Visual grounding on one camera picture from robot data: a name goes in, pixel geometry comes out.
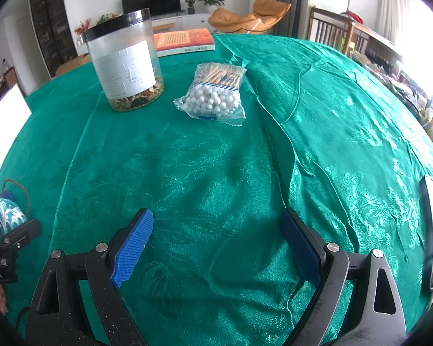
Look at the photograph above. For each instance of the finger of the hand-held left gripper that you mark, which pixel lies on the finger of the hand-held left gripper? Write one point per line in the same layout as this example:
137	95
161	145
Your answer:
21	232

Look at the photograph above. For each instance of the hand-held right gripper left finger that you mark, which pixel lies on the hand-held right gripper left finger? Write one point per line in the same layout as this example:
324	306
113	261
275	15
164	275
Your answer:
133	245

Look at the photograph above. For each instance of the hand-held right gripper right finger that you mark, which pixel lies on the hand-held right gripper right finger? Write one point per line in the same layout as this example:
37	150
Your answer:
301	248

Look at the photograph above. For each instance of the bag of cotton swabs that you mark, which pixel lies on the bag of cotton swabs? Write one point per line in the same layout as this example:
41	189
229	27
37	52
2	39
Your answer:
213	97

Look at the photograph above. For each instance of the white board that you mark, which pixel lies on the white board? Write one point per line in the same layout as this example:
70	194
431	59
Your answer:
5	106

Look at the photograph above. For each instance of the green patterned tablecloth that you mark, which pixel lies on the green patterned tablecloth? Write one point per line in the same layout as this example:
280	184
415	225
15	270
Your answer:
220	169

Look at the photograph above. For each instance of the wooden side shelf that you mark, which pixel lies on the wooden side shelf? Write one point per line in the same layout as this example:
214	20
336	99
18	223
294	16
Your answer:
1	81

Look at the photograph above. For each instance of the clear jar with black lid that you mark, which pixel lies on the clear jar with black lid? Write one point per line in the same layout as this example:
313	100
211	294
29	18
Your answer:
124	65

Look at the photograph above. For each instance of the cluttered pile by window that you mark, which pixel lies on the cluttered pile by window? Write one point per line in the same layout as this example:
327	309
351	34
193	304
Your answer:
407	90

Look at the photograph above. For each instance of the dark display cabinet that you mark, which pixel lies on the dark display cabinet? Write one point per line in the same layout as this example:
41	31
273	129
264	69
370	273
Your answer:
54	21

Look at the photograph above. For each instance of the red flower bunch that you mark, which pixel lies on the red flower bunch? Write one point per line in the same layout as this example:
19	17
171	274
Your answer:
83	27

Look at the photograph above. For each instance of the orange book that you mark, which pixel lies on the orange book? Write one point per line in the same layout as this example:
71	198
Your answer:
184	41

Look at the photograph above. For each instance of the bushy green plant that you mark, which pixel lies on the bushy green plant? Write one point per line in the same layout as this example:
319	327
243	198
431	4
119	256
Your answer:
104	18

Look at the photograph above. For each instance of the wooden bench with metal legs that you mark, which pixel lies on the wooden bench with metal legs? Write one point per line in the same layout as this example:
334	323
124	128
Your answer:
164	26

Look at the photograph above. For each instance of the wooden slatted chair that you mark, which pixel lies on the wooden slatted chair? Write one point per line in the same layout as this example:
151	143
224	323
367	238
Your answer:
328	29

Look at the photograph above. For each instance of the white television cabinet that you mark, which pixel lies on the white television cabinet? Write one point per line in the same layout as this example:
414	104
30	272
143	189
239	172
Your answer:
191	21

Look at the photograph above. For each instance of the red cloth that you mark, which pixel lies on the red cloth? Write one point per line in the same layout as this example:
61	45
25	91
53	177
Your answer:
352	17

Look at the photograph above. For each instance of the orange lounge chair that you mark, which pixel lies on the orange lounge chair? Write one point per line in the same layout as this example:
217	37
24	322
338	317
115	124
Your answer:
249	16

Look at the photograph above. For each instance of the black television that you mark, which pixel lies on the black television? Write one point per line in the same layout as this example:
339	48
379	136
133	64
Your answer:
151	0

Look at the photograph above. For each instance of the small potted plant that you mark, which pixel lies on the small potted plant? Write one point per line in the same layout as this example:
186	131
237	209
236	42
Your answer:
190	5

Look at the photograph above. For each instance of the sheer white curtain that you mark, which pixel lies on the sheer white curtain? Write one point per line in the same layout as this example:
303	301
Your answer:
400	3

